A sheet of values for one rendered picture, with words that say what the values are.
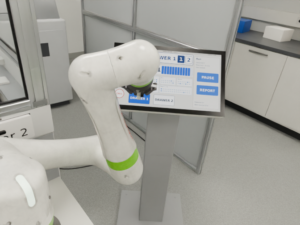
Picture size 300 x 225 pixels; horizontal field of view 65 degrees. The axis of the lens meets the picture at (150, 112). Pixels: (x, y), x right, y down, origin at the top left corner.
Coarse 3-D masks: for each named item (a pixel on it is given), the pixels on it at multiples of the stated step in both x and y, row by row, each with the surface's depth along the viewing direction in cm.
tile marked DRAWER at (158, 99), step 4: (156, 96) 106; (160, 96) 106; (164, 96) 106; (168, 96) 106; (172, 96) 106; (156, 100) 105; (160, 100) 105; (164, 100) 106; (168, 100) 106; (172, 100) 106; (156, 104) 105; (160, 104) 105; (164, 104) 105; (168, 104) 105; (172, 104) 105
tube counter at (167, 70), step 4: (160, 68) 108; (164, 68) 108; (168, 68) 108; (172, 68) 108; (176, 68) 108; (180, 68) 108; (184, 68) 108; (188, 68) 108; (192, 68) 109; (160, 72) 108; (164, 72) 108; (168, 72) 108; (172, 72) 108; (176, 72) 108; (180, 72) 108; (184, 72) 108; (188, 72) 108; (192, 72) 108; (188, 76) 108; (192, 76) 108
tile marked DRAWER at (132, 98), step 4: (132, 96) 105; (136, 96) 105; (144, 96) 106; (148, 96) 106; (128, 100) 105; (132, 100) 105; (136, 100) 105; (140, 100) 105; (144, 100) 105; (148, 100) 105
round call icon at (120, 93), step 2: (116, 88) 106; (118, 88) 106; (116, 90) 105; (118, 90) 106; (120, 90) 106; (122, 90) 106; (124, 90) 106; (116, 92) 105; (118, 92) 105; (120, 92) 105; (122, 92) 105; (124, 92) 105; (118, 94) 105; (120, 94) 105; (122, 94) 105; (124, 94) 105; (118, 96) 105; (120, 96) 105; (122, 96) 105; (120, 98) 105; (122, 98) 105
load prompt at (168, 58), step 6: (162, 54) 109; (168, 54) 109; (174, 54) 109; (180, 54) 109; (186, 54) 110; (162, 60) 109; (168, 60) 109; (174, 60) 109; (180, 60) 109; (186, 60) 109; (192, 60) 109
